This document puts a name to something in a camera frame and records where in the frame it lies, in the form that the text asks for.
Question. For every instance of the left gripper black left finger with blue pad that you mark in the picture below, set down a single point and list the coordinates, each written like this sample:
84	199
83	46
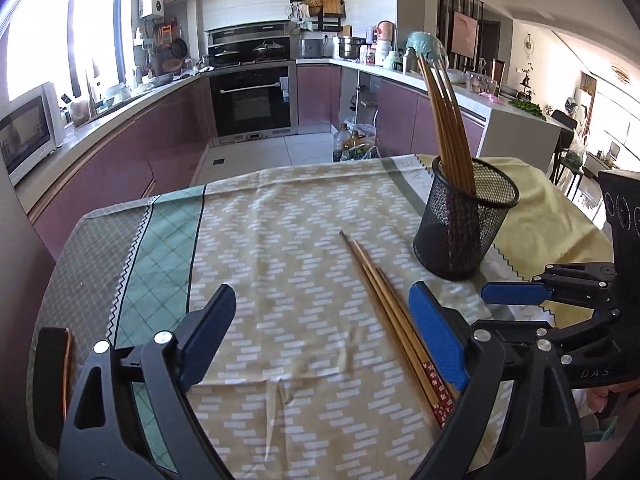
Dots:
102	437

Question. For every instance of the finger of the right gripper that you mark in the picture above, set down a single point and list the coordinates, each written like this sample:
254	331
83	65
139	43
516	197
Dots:
588	340
577	284

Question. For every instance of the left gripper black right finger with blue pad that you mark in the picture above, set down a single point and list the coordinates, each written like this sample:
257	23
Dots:
540	437

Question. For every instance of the black mesh utensil holder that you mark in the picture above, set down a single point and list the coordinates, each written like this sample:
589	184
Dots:
457	228

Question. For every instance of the white kitchen island counter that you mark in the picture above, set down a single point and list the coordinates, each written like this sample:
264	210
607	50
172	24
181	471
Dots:
405	123

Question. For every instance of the purple kitchen cabinets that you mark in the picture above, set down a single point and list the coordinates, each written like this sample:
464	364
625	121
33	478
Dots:
153	145

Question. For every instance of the hand in pink sleeve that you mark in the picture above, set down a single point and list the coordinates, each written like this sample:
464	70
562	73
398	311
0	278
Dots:
617	458

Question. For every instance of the yellow cloth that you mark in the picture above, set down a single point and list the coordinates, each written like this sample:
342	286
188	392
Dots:
545	227

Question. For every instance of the dark wooden chair back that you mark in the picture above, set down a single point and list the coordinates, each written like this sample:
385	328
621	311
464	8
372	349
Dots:
51	384

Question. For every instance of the patterned beige green tablecloth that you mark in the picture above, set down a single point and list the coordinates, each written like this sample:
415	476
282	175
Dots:
306	384

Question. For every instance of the green vegetable plastic bag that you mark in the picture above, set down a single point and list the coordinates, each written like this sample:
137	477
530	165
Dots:
354	142

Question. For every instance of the steel cooking pot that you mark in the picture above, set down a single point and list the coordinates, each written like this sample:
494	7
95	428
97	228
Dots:
349	47

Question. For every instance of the white microwave oven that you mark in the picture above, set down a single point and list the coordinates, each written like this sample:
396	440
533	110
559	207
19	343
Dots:
31	129

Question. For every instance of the built-in black oven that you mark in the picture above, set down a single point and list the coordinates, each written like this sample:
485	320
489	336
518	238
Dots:
254	100

